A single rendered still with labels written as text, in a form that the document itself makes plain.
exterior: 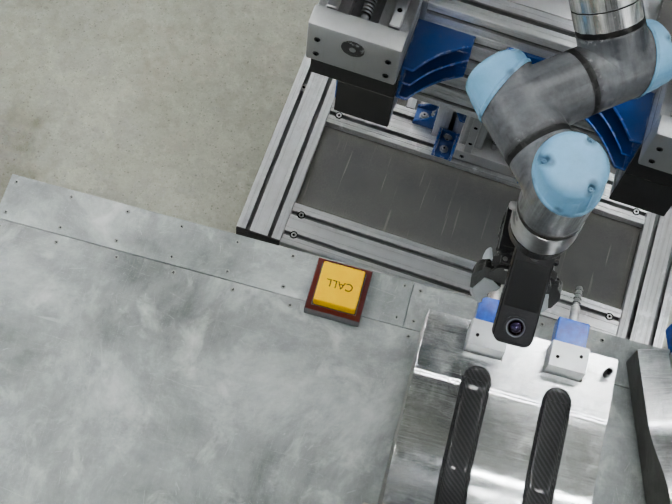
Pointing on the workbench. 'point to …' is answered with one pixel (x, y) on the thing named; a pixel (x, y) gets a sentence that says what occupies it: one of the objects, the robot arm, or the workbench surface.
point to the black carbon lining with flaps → (557, 412)
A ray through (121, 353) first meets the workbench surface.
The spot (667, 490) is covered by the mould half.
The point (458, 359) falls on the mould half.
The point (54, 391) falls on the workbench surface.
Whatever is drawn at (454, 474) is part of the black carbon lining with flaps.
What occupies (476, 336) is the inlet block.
